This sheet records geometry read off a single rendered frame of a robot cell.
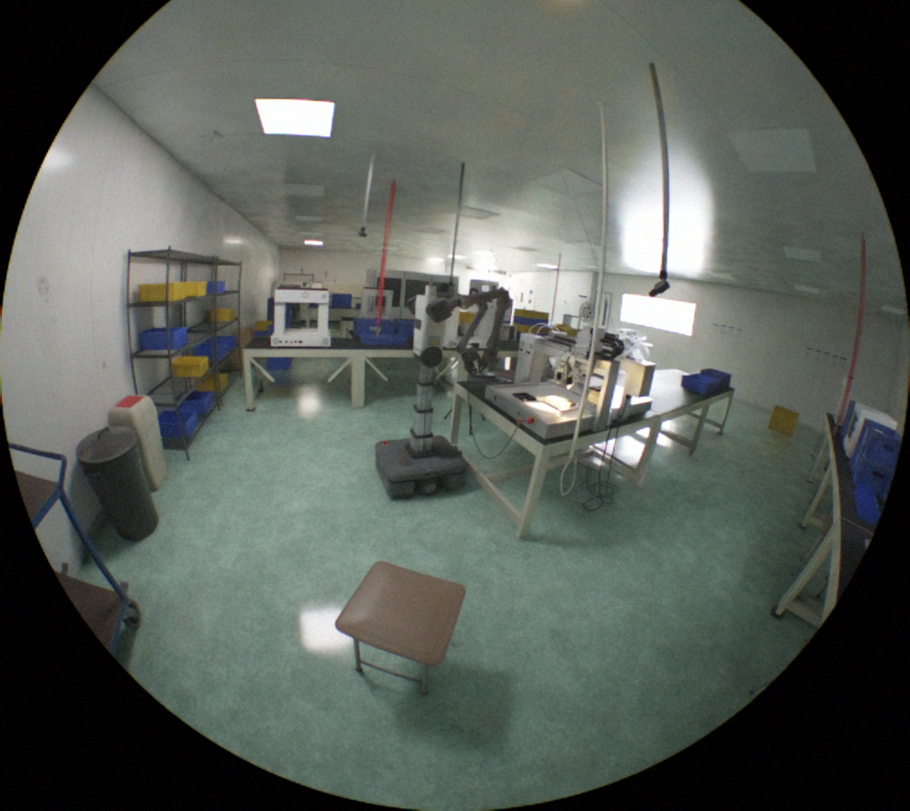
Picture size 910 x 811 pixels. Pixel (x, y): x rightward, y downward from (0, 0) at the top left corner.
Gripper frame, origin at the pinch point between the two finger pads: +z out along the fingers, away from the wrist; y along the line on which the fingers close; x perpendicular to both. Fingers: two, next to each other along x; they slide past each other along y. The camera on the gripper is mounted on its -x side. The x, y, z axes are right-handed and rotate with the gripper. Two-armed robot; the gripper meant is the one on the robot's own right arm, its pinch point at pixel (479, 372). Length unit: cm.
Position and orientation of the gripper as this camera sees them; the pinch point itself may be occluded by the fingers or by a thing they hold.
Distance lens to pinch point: 249.4
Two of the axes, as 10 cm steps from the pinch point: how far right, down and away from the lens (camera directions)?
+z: -3.4, 9.3, 1.1
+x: -8.8, -2.7, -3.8
